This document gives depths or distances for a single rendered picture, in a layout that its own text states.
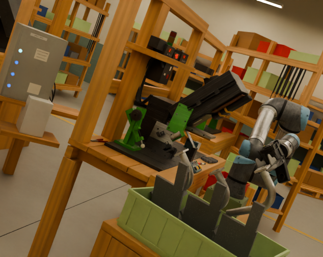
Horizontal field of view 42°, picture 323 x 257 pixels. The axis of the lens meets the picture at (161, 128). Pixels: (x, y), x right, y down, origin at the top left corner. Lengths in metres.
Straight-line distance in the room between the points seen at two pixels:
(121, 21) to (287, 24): 9.71
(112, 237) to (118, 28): 1.21
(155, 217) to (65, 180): 1.00
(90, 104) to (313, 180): 7.80
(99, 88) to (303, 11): 9.91
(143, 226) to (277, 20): 10.55
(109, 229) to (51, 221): 0.94
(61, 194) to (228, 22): 9.99
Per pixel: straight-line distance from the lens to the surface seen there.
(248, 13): 12.14
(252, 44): 6.76
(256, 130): 2.03
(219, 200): 1.72
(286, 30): 11.96
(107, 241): 1.87
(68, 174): 2.62
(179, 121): 2.97
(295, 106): 2.23
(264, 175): 1.65
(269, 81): 6.03
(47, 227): 2.77
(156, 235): 1.76
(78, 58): 9.41
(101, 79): 2.50
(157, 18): 2.84
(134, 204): 1.81
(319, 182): 9.99
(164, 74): 2.99
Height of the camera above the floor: 1.52
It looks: 9 degrees down
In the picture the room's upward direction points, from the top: 22 degrees clockwise
